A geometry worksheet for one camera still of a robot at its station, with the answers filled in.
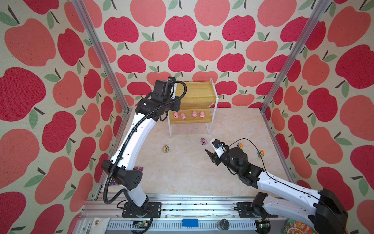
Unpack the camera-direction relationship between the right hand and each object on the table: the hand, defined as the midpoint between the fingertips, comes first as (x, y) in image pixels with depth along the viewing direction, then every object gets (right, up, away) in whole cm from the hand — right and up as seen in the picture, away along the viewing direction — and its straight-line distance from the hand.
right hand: (211, 148), depth 77 cm
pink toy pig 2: (-21, +18, +16) cm, 32 cm away
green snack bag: (+38, -36, -8) cm, 53 cm away
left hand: (-17, +24, -5) cm, 30 cm away
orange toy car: (+23, -2, +19) cm, 30 cm away
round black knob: (+2, -31, -15) cm, 34 cm away
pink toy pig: (-16, +18, +16) cm, 29 cm away
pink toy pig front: (-3, +19, +16) cm, 25 cm away
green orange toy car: (+36, -7, +16) cm, 40 cm away
